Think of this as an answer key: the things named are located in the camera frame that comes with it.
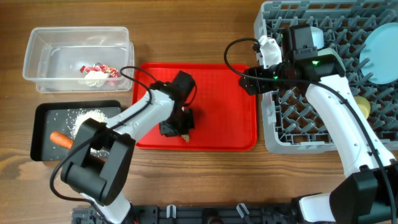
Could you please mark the white tissue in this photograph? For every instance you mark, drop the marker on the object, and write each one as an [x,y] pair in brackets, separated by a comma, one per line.
[94,79]

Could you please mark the grey dishwasher rack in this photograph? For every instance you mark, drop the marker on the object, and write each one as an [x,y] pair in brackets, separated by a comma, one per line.
[290,123]

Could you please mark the light blue plate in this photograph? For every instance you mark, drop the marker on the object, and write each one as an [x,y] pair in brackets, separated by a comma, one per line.
[381,51]

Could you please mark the black tray bin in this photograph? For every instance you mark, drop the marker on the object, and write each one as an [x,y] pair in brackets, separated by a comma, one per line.
[50,117]

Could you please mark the brown food scrap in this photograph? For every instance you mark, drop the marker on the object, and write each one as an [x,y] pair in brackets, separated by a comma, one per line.
[185,137]

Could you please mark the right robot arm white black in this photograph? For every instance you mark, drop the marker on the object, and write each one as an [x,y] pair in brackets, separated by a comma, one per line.
[369,192]

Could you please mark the pile of white rice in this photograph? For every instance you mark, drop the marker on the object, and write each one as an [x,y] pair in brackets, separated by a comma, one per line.
[82,116]

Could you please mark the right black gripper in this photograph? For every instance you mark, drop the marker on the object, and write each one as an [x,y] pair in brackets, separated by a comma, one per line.
[249,82]

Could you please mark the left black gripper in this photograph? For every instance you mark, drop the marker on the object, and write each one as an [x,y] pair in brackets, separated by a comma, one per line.
[165,128]

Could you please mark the clear plastic bin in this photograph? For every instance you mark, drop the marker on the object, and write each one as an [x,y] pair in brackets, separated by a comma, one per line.
[54,56]

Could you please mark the orange carrot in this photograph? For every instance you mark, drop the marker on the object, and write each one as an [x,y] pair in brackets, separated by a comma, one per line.
[61,140]

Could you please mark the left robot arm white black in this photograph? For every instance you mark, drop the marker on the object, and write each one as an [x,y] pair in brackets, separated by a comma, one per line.
[98,163]

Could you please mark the red serving tray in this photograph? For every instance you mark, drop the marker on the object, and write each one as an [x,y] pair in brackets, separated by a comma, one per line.
[225,116]

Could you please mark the mint green bowl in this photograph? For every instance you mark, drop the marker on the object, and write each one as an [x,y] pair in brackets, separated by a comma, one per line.
[328,51]

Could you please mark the yellow plastic cup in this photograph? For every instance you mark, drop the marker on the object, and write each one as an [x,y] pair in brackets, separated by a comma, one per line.
[364,105]

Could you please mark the red snack wrapper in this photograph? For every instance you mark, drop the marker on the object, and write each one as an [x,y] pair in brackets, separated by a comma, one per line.
[113,73]

